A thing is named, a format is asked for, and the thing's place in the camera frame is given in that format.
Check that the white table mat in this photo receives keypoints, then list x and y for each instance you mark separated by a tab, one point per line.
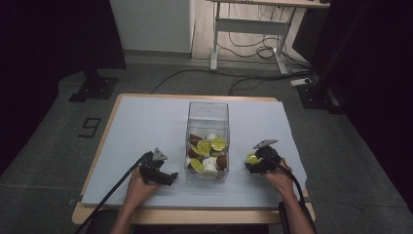
146	130

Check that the white desk frame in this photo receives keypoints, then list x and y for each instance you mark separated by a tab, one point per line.
250	26

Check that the pile of coffee capsules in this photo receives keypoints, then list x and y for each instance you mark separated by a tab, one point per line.
207	156

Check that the white power strip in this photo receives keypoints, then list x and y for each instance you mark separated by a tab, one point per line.
301	82

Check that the clear plastic box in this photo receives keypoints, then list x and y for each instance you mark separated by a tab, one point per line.
207	117

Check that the black curtain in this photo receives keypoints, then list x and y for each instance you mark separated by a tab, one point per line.
373	81
42	65

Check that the person's left hand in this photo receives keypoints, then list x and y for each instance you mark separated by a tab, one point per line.
139	191

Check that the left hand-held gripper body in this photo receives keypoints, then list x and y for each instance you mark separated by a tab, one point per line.
155	170

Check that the wooden table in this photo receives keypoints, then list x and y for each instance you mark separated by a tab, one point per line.
195	217

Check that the yellow-lidded coffee capsule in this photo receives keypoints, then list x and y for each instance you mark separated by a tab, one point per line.
252	158

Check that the person's right hand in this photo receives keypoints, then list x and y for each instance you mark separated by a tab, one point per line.
279	182

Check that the black stand base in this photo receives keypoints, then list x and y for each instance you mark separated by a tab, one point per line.
319	97
95	87

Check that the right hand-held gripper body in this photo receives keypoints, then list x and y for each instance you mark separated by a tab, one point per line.
269	159

